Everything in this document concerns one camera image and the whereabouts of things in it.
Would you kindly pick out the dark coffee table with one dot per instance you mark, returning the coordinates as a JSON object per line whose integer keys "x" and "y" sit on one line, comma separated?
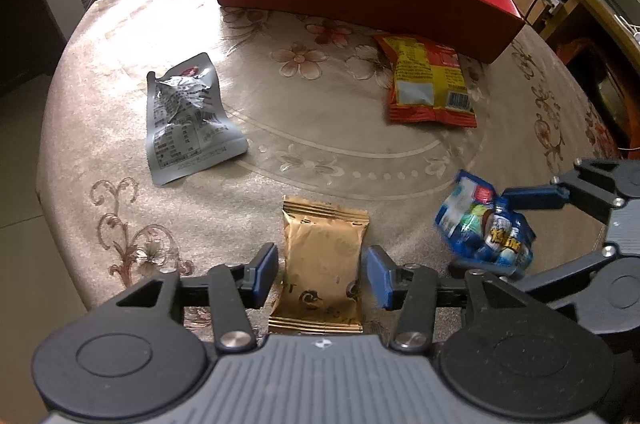
{"x": 30, "y": 4}

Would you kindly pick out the silver foil snack packet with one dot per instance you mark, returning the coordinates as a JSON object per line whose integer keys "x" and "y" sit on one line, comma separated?
{"x": 185, "y": 119}

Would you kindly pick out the floral beige tablecloth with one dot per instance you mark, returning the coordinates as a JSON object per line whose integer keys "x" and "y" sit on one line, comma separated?
{"x": 325, "y": 154}

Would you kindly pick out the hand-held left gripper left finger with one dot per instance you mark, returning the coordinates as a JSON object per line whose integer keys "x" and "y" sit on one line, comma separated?
{"x": 264, "y": 274}

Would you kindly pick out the wooden television cabinet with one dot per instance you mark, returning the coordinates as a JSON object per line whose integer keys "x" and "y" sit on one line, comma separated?
{"x": 575, "y": 4}

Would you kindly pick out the red and yellow snack packet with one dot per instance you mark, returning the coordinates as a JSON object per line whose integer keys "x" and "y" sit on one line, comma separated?
{"x": 425, "y": 74}

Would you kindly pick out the gold foil snack packet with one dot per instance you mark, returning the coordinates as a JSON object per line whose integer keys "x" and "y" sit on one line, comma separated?
{"x": 315, "y": 259}

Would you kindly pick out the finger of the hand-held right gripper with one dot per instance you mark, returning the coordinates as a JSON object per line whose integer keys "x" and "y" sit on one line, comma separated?
{"x": 532, "y": 198}
{"x": 570, "y": 268}

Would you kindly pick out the blue cartoon snack packet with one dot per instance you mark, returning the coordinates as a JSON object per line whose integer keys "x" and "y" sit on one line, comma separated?
{"x": 475, "y": 224}

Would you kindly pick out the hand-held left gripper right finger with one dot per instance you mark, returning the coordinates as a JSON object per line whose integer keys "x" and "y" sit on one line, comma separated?
{"x": 382, "y": 276}

